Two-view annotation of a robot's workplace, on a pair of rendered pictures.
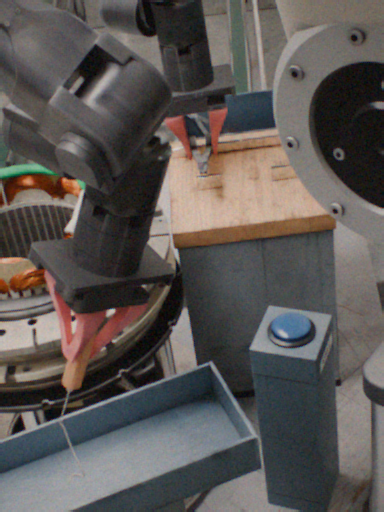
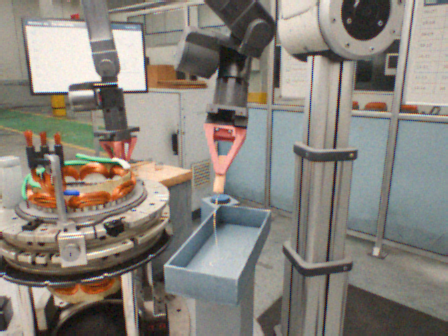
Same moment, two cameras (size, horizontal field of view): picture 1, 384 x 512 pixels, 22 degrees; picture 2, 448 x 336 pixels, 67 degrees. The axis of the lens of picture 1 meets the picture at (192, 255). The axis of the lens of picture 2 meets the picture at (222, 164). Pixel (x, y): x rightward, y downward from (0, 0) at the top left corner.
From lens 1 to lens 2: 0.74 m
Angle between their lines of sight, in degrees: 54
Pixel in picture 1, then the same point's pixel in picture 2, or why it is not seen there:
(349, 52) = not seen: outside the picture
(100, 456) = (210, 254)
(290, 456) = not seen: hidden behind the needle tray
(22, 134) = (195, 48)
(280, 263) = (175, 199)
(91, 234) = (236, 92)
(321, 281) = (187, 206)
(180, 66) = (119, 117)
